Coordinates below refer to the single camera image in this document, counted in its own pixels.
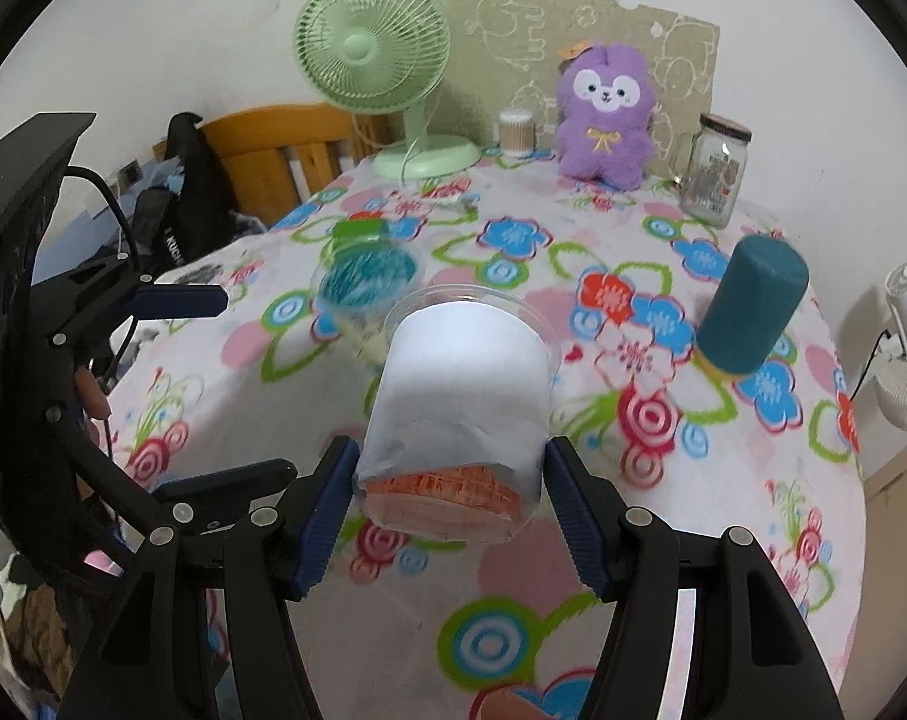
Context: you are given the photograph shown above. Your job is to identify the clear cup with white sleeve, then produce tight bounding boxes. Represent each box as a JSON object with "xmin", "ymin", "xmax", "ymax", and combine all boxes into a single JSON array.
[{"xmin": 354, "ymin": 284, "xmax": 559, "ymax": 543}]

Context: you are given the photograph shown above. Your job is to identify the clear cup with teal pattern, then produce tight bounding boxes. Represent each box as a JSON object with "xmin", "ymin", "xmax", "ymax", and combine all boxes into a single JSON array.
[{"xmin": 313, "ymin": 238, "xmax": 422, "ymax": 366}]

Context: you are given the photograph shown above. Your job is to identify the teal cylindrical cup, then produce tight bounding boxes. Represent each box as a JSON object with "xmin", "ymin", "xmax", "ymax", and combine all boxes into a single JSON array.
[{"xmin": 696, "ymin": 234, "xmax": 810, "ymax": 377}]

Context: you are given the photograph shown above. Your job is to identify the black bag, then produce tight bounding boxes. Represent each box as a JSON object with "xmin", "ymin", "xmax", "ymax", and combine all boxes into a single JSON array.
[{"xmin": 133, "ymin": 112, "xmax": 238, "ymax": 277}]

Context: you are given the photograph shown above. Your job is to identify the wooden chair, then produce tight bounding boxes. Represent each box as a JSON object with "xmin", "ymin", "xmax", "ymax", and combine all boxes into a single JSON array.
[{"xmin": 152, "ymin": 101, "xmax": 391, "ymax": 228}]

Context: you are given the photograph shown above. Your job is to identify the floral tablecloth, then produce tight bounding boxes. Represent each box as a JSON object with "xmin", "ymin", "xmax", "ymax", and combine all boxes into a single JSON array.
[{"xmin": 91, "ymin": 148, "xmax": 872, "ymax": 720}]

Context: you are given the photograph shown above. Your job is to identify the green tape roll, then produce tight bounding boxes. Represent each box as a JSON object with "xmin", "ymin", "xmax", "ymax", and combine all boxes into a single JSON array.
[{"xmin": 331, "ymin": 218, "xmax": 390, "ymax": 245}]

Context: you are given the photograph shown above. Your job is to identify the green desk fan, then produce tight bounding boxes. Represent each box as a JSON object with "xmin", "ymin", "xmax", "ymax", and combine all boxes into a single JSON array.
[{"xmin": 294, "ymin": 0, "xmax": 481, "ymax": 182}]

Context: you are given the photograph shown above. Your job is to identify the glass mason jar mug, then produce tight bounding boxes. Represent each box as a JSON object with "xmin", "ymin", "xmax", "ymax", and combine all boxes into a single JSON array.
[{"xmin": 671, "ymin": 112, "xmax": 753, "ymax": 229}]

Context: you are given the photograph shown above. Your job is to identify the cotton swab container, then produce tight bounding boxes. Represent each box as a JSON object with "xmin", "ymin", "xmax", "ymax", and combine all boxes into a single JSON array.
[{"xmin": 497, "ymin": 107, "xmax": 536, "ymax": 160}]

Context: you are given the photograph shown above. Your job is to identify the purple plush toy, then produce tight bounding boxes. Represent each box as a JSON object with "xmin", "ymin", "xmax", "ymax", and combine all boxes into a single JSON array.
[{"xmin": 556, "ymin": 44, "xmax": 657, "ymax": 192}]

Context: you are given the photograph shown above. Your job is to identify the white fan power cable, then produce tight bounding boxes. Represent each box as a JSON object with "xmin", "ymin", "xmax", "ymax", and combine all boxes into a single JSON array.
[{"xmin": 351, "ymin": 107, "xmax": 486, "ymax": 213}]

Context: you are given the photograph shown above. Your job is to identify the green patterned wall mat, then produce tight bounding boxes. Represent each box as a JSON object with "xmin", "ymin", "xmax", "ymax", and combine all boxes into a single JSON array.
[{"xmin": 427, "ymin": 0, "xmax": 720, "ymax": 176}]

